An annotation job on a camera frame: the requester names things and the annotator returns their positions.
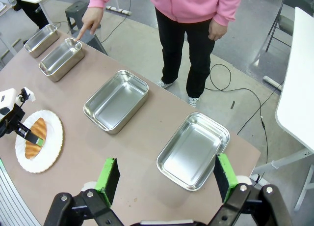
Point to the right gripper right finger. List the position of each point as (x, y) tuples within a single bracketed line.
[(227, 179)]

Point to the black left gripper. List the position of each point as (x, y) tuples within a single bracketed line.
[(11, 121)]

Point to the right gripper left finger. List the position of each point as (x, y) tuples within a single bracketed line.
[(108, 181)]

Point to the golden brown croissant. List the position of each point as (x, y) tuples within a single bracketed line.
[(39, 129)]

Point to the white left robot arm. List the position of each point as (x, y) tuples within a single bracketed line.
[(7, 98)]

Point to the person's left forearm pink sleeve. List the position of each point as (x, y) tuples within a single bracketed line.
[(230, 7)]

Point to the stainless steel rectangular container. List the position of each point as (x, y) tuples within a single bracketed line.
[(40, 40), (115, 102), (61, 60), (191, 152)]

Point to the person's right hand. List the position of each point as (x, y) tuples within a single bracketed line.
[(92, 18)]

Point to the person's left hand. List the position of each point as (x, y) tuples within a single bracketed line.
[(217, 30)]

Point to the white scalloped paper plate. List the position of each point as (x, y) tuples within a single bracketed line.
[(52, 142)]

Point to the grey ribbed panel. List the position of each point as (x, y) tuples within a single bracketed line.
[(12, 201)]

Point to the black tape strip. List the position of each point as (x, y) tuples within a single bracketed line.
[(232, 105)]

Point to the white patterned sneaker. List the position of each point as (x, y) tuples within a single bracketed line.
[(164, 83), (193, 101)]

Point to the white power strip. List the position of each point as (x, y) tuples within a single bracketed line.
[(118, 10), (272, 81)]

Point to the large white table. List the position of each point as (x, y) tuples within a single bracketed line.
[(299, 88)]

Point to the black trousers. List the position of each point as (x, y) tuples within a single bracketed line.
[(196, 64)]

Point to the bystander in black trousers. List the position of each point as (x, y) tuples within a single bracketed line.
[(32, 7)]

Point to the grey plastic stool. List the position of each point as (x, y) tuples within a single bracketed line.
[(81, 12)]

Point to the black folding chair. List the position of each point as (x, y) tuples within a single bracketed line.
[(284, 22)]

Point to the person in pink hoodie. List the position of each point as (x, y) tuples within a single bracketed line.
[(191, 5)]

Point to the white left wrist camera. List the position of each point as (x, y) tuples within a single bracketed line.
[(29, 94)]

